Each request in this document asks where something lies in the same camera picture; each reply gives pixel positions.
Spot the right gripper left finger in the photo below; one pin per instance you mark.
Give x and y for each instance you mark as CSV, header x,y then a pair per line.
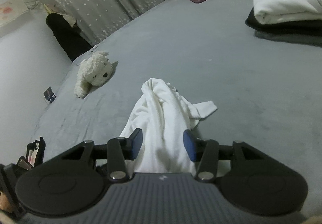
x,y
127,147

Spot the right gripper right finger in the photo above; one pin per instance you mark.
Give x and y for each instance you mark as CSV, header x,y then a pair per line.
x,y
196,147

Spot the white garment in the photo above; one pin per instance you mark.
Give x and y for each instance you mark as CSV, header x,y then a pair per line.
x,y
163,115
268,12

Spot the white plush dog toy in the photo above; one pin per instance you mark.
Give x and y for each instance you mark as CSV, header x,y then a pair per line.
x,y
93,72

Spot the grey bed sheet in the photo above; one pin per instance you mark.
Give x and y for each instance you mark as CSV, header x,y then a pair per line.
x,y
268,93

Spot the folded white garment on stack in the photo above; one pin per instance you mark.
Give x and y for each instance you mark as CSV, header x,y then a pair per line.
x,y
268,12

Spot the folded black garment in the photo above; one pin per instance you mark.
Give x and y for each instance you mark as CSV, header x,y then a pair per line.
x,y
310,27

